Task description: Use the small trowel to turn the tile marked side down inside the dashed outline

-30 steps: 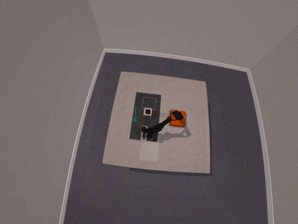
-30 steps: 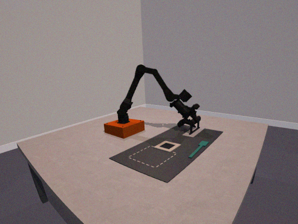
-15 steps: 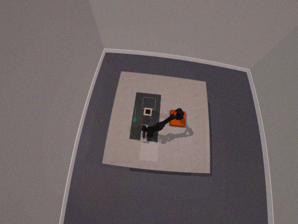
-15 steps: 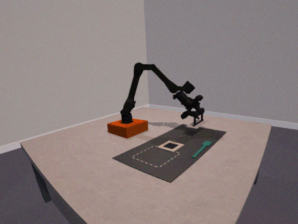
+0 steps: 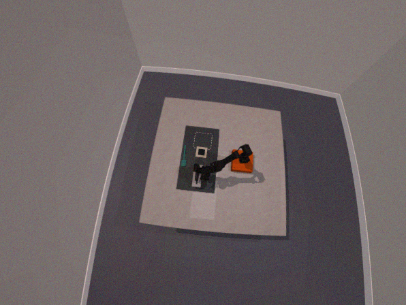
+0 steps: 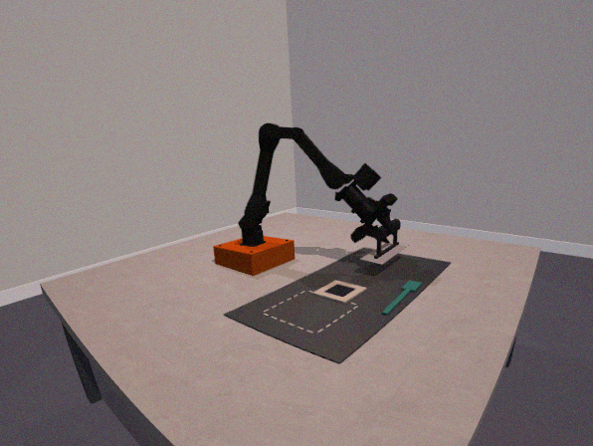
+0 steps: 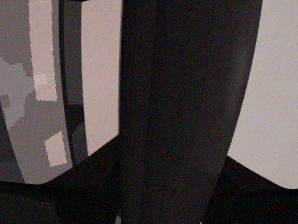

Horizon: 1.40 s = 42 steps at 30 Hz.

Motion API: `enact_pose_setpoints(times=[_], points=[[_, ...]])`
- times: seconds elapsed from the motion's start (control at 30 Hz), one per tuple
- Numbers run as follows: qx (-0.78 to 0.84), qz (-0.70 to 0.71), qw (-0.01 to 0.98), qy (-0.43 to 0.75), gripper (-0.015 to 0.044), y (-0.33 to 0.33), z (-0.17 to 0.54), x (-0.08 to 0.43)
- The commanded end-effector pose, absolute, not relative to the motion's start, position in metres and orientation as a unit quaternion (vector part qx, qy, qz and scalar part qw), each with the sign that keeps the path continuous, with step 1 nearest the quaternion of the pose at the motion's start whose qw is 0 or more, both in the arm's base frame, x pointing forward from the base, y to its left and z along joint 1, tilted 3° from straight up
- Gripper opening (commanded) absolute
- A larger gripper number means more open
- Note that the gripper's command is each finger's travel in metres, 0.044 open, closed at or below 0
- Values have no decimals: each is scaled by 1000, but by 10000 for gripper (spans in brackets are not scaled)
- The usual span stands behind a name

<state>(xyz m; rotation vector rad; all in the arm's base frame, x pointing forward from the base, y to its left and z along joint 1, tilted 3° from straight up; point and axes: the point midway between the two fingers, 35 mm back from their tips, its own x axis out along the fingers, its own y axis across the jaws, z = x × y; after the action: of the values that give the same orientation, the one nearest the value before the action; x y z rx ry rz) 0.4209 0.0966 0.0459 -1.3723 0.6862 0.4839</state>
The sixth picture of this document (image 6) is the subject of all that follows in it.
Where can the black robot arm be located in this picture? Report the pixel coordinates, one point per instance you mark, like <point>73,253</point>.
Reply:
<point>258,205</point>

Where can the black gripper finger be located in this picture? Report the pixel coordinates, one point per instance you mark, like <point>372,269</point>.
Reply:
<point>384,219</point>
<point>370,233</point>

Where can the beige square tile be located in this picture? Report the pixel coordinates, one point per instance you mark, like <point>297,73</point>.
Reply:
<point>340,292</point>

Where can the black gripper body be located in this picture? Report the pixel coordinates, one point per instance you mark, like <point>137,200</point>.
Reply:
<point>363,207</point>

